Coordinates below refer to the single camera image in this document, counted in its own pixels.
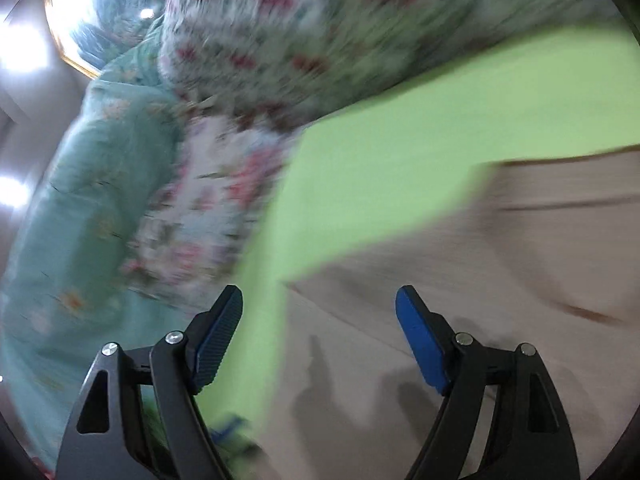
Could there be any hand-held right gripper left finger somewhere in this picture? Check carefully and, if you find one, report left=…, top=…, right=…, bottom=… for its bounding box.
left=55, top=284, right=244, bottom=480

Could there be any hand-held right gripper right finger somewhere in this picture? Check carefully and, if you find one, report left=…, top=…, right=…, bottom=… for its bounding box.
left=395, top=285, right=582, bottom=480

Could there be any beige small garment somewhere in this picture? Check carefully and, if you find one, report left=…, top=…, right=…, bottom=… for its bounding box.
left=252, top=146, right=640, bottom=480

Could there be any lime green bed sheet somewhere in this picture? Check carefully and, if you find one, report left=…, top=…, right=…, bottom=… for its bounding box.
left=197, top=24, right=640, bottom=448

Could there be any teal floral quilt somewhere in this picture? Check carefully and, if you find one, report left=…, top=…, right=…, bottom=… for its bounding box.
left=0, top=12, right=236, bottom=471

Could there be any window with wooden frame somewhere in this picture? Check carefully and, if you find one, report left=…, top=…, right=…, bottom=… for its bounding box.
left=44, top=0, right=166, bottom=80

